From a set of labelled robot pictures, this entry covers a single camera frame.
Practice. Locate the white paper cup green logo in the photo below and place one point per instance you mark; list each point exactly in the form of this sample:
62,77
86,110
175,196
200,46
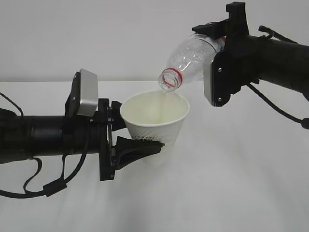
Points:
156,116

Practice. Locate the clear water bottle red label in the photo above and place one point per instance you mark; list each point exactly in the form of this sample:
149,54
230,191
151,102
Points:
186,62

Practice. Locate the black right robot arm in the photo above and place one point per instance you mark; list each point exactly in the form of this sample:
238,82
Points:
280,61

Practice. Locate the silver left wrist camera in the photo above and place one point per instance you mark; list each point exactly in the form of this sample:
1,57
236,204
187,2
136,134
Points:
83,97

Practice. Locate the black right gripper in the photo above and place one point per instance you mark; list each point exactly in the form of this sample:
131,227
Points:
232,68

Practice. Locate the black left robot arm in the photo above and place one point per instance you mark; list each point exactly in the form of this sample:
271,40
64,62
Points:
24,137

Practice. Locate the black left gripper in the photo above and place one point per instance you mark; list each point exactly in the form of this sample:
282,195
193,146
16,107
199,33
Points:
126,150

